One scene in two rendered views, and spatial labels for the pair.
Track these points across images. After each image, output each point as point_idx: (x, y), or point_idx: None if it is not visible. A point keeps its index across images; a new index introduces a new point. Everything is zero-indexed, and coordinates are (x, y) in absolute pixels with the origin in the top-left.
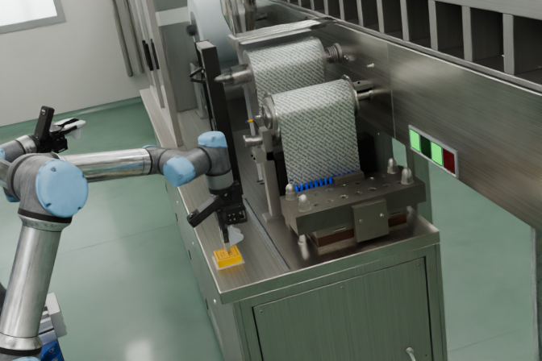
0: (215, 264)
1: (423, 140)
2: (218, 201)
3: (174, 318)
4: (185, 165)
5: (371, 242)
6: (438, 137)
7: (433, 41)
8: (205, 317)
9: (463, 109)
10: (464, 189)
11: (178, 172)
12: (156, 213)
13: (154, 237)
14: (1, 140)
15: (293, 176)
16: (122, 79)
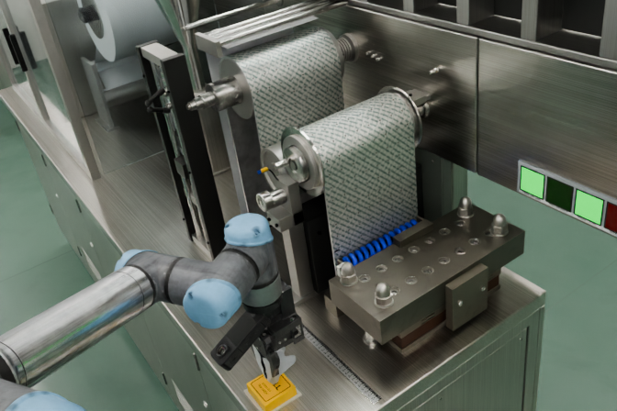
0: (257, 406)
1: (556, 185)
2: (263, 322)
3: (110, 390)
4: (228, 294)
5: (467, 325)
6: (593, 184)
7: (609, 45)
8: (151, 382)
9: None
10: None
11: (219, 310)
12: (40, 239)
13: (47, 273)
14: None
15: (339, 244)
16: None
